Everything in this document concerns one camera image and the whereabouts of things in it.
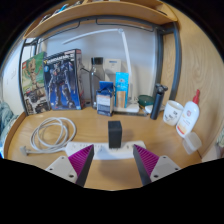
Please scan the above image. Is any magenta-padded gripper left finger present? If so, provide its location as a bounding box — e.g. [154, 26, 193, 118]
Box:
[44, 144, 95, 188]

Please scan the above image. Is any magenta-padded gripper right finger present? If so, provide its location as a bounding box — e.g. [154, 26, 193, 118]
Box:
[132, 144, 182, 187]

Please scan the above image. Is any black charger block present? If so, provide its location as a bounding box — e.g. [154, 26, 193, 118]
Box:
[107, 120, 123, 149]

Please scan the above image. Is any clear plastic small container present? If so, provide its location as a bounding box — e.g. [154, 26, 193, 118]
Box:
[181, 131, 203, 155]

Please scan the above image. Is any white power strip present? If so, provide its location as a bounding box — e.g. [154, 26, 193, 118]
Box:
[64, 140, 147, 161]

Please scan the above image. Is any white mug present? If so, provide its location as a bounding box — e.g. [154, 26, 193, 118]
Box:
[162, 99, 185, 127]

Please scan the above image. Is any white bottle with red cap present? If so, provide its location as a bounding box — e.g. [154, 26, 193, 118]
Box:
[175, 88, 201, 139]

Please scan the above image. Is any black electric shaver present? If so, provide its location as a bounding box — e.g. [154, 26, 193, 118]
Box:
[149, 83, 169, 121]

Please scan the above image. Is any teal bedding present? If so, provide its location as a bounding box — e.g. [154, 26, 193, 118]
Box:
[0, 101, 19, 148]

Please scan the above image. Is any dark blue small box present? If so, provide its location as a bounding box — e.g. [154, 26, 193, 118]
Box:
[96, 80, 116, 118]

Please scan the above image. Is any robot model kit box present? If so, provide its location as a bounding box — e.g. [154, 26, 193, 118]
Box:
[43, 48, 85, 111]

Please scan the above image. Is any light blue tall box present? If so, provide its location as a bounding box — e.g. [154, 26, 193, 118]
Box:
[114, 71, 130, 109]

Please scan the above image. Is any tree figure toy box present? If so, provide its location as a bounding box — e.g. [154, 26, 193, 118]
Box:
[21, 51, 52, 116]

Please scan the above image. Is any white desk lamp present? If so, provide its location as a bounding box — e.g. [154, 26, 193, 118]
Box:
[62, 27, 141, 114]

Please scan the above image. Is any white coiled cable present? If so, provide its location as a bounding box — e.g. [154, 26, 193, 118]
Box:
[19, 116, 77, 157]

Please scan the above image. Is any grey metal desk frame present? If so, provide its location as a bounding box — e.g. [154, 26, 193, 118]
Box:
[18, 15, 183, 111]

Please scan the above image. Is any white wall device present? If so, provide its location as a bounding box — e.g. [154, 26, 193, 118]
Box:
[104, 58, 122, 83]

